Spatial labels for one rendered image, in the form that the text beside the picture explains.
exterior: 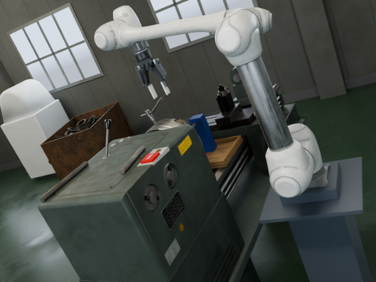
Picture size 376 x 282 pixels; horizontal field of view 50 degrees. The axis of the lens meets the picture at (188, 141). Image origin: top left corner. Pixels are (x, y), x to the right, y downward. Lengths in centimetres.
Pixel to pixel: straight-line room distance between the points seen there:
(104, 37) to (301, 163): 93
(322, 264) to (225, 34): 121
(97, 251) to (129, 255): 15
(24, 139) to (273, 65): 372
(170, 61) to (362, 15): 243
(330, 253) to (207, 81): 388
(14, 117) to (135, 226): 514
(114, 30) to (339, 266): 147
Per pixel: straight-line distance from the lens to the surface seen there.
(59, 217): 169
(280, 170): 163
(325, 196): 188
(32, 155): 657
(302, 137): 181
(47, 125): 631
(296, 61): 526
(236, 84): 303
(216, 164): 222
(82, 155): 540
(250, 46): 150
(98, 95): 646
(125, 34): 175
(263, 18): 165
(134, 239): 151
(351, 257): 208
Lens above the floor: 179
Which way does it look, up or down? 19 degrees down
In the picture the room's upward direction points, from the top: 23 degrees counter-clockwise
